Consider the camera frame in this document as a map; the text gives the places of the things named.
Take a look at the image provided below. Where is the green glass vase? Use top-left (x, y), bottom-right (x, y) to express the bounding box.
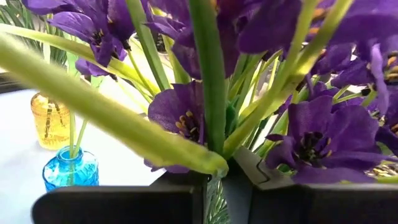
top-left (205, 177), bottom-right (231, 224)

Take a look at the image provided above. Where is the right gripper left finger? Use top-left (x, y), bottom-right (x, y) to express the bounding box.
top-left (30, 172), bottom-right (208, 224)

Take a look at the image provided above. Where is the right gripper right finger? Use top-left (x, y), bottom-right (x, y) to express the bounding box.
top-left (233, 147), bottom-right (398, 224)

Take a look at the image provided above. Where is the purple artificial flower bunch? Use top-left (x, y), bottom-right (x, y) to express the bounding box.
top-left (0, 0), bottom-right (312, 187)
top-left (236, 0), bottom-right (398, 187)

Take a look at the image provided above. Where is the yellow glass vase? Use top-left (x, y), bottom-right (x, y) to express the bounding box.
top-left (30, 91), bottom-right (72, 151)

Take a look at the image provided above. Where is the blue glass vase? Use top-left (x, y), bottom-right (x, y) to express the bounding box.
top-left (42, 145), bottom-right (100, 192)

